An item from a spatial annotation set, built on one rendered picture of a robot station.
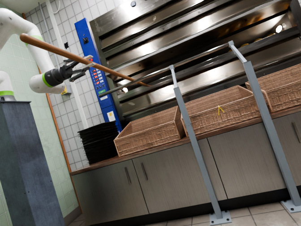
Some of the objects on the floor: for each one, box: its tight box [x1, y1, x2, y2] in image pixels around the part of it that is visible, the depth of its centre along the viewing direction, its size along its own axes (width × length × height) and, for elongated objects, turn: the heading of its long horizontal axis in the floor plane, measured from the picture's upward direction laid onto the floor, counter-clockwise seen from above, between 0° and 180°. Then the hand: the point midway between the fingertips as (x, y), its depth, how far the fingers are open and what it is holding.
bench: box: [69, 104, 301, 226], centre depth 156 cm, size 56×242×58 cm, turn 174°
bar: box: [99, 40, 301, 226], centre depth 142 cm, size 31×127×118 cm, turn 174°
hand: (88, 62), depth 103 cm, fingers open, 4 cm apart
